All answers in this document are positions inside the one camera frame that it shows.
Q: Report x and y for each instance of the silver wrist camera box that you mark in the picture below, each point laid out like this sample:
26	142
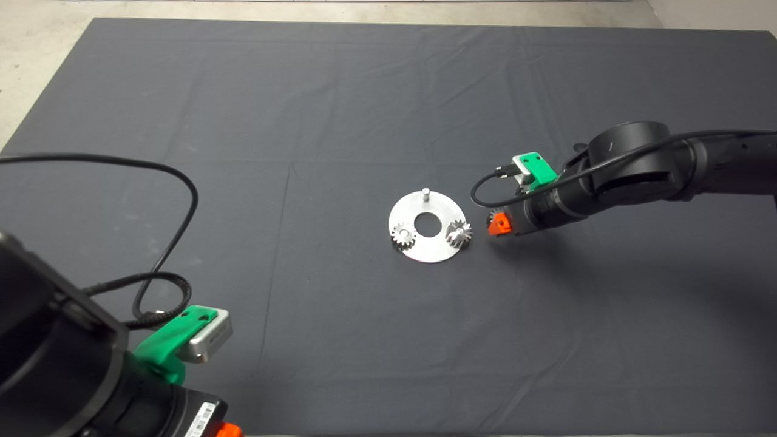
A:
523	165
211	340

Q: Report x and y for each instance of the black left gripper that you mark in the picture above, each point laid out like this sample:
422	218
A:
182	413

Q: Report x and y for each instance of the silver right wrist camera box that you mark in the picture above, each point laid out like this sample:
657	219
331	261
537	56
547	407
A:
523	165

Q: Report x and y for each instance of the round metal plate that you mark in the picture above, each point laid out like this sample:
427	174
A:
428	247

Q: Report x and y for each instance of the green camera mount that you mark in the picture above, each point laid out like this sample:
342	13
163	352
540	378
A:
164	346
539	173

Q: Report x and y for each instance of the green left camera mount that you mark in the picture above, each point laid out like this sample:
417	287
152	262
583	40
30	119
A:
164	346

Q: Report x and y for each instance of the green right camera mount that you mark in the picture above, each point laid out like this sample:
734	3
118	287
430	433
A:
539	173

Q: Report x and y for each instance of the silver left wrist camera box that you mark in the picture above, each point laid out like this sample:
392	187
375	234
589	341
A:
211	340

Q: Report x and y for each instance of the dark grey table cloth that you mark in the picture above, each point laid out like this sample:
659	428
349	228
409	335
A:
340	334

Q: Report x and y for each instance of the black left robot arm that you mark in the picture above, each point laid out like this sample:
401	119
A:
48	352

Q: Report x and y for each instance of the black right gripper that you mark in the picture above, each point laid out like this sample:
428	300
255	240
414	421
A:
543	212

